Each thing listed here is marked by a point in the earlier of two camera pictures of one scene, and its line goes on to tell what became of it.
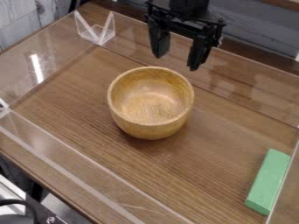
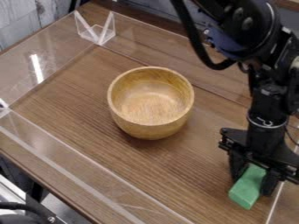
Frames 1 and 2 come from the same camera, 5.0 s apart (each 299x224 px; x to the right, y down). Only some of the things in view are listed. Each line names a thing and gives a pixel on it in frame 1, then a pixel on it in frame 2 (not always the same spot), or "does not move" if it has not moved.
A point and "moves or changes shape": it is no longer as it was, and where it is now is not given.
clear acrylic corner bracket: [96, 33] does not move
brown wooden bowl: [151, 100] does not move
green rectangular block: [267, 182] moves or changes shape
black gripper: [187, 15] -> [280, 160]
